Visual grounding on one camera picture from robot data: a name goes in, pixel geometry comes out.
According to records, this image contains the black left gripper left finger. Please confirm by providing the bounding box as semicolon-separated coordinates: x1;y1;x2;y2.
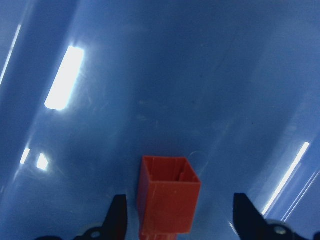
37;194;130;240

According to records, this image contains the red block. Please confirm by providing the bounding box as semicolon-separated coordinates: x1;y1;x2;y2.
137;156;202;240

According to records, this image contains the blue plastic tray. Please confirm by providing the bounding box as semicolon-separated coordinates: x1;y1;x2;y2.
0;0;320;240

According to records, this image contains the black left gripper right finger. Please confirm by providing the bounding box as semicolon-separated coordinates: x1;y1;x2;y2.
232;193;305;240

